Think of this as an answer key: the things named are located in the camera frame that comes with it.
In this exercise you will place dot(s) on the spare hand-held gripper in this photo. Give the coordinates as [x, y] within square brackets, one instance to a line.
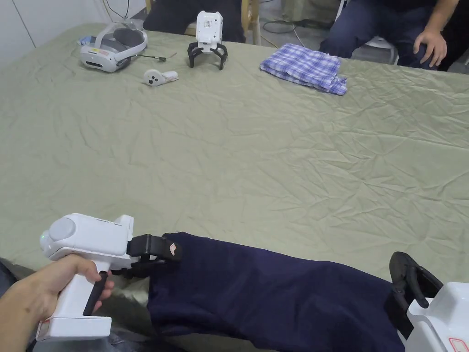
[209, 25]

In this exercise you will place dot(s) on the blue plaid cloth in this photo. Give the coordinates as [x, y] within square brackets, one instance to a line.
[304, 66]

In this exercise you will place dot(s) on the small blue cloth piece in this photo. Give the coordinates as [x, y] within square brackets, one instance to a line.
[85, 40]

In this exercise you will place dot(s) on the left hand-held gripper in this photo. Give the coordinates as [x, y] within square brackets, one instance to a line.
[88, 238]

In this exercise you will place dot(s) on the white headset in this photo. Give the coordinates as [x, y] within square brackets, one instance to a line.
[110, 47]

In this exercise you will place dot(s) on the bed with pale green sheet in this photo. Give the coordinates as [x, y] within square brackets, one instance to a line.
[234, 165]

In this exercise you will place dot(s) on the dark blue garment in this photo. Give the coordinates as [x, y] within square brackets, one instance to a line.
[263, 297]

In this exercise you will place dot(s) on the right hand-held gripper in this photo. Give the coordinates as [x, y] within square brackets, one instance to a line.
[445, 322]

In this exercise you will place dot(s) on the person's left hand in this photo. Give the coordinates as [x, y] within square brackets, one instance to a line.
[55, 286]

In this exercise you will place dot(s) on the white hand controller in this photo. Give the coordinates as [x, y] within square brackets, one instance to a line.
[155, 77]

